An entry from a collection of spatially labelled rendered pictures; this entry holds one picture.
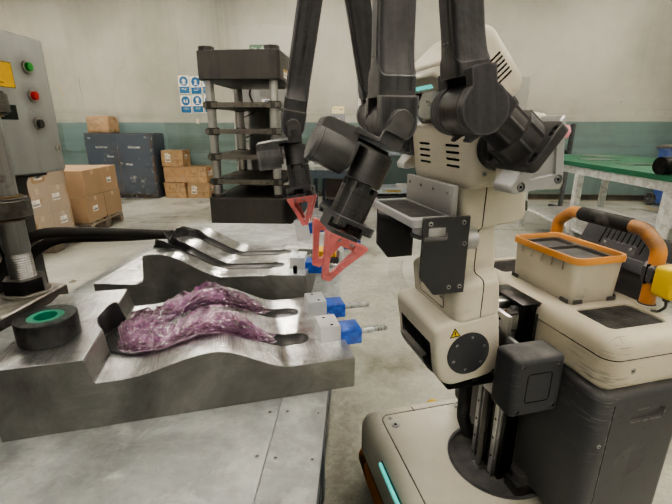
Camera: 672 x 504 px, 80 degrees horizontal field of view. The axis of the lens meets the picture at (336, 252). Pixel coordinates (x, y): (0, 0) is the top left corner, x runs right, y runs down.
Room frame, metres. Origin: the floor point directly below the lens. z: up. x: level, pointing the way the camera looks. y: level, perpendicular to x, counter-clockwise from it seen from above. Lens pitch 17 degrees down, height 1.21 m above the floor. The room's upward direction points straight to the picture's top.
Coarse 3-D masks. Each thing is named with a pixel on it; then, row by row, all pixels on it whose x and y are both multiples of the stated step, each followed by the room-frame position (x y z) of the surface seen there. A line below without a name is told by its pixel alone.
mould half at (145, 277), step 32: (160, 256) 0.87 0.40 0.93; (192, 256) 0.91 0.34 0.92; (224, 256) 0.99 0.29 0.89; (256, 256) 1.01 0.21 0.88; (288, 256) 0.99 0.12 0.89; (96, 288) 0.88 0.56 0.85; (128, 288) 0.87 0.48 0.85; (160, 288) 0.87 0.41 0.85; (192, 288) 0.87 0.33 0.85; (256, 288) 0.86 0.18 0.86; (288, 288) 0.86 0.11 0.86
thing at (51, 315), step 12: (36, 312) 0.55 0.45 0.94; (48, 312) 0.55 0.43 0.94; (60, 312) 0.55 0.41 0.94; (72, 312) 0.55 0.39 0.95; (12, 324) 0.51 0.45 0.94; (24, 324) 0.51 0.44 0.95; (36, 324) 0.51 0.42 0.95; (48, 324) 0.51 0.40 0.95; (60, 324) 0.52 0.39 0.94; (72, 324) 0.53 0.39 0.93; (24, 336) 0.50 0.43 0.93; (36, 336) 0.50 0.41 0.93; (48, 336) 0.50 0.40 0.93; (60, 336) 0.51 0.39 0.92; (72, 336) 0.53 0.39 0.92; (24, 348) 0.50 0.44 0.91; (36, 348) 0.50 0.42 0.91; (48, 348) 0.50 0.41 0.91
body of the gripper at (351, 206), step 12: (348, 180) 0.60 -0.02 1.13; (348, 192) 0.60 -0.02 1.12; (360, 192) 0.59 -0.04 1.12; (372, 192) 0.61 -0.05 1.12; (324, 204) 0.65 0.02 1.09; (336, 204) 0.60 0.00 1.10; (348, 204) 0.59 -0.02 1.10; (360, 204) 0.59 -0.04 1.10; (372, 204) 0.61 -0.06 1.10; (336, 216) 0.56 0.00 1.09; (348, 216) 0.59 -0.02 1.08; (360, 216) 0.59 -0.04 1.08; (360, 228) 0.57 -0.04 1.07
